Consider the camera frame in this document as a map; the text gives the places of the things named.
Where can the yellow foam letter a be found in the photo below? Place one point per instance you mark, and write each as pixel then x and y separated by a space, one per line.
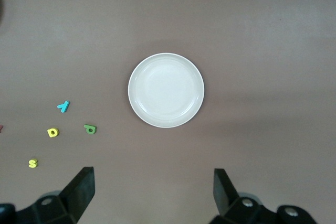
pixel 50 132

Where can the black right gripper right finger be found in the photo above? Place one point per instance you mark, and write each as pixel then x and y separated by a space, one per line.
pixel 225 197

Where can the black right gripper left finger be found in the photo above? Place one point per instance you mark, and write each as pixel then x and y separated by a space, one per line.
pixel 76 197

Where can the green foam letter p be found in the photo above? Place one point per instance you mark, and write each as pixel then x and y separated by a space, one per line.
pixel 92 129

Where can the yellow foam letter s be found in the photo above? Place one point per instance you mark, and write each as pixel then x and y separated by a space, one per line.
pixel 33 163

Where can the teal foam letter y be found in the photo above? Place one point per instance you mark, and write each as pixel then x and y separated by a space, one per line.
pixel 63 107

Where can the beige round plate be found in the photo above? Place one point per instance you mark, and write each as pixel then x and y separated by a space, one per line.
pixel 166 90

